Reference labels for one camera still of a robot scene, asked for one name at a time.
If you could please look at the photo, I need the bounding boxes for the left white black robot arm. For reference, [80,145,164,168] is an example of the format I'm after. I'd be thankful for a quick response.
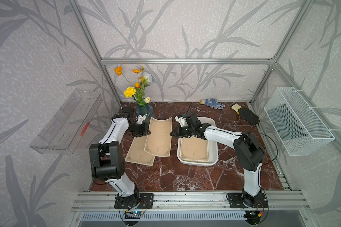
[89,113,151,200]

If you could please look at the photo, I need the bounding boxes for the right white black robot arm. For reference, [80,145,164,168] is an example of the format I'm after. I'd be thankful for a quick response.
[170,113,265,200]

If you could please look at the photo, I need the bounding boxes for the stationery sheets in box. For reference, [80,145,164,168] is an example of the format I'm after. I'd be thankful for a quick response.
[180,137,209,162]

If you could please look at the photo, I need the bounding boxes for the white storage box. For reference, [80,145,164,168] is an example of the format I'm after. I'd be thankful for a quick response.
[177,116,219,167]

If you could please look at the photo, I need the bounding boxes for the blue dotted work glove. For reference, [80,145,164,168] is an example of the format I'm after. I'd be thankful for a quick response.
[200,98,225,110]

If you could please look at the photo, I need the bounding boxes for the glass vase with flowers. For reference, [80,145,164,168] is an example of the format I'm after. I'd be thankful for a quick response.
[114,66,153,123]

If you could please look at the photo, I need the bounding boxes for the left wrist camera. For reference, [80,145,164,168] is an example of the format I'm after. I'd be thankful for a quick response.
[120,106,146,125]

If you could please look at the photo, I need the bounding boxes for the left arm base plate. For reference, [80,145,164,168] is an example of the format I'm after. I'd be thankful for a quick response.
[114,193,154,209]

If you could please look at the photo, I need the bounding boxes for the clear plastic wall shelf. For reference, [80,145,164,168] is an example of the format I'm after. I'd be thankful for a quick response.
[29,89,102,155]

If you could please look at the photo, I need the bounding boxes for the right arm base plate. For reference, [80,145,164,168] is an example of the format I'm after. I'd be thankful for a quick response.
[226,191,269,209]

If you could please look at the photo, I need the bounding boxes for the aluminium front rail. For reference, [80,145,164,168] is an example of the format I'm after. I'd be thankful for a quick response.
[71,190,310,212]

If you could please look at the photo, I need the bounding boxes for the white wire mesh basket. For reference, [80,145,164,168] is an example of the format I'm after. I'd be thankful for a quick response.
[264,87,335,156]

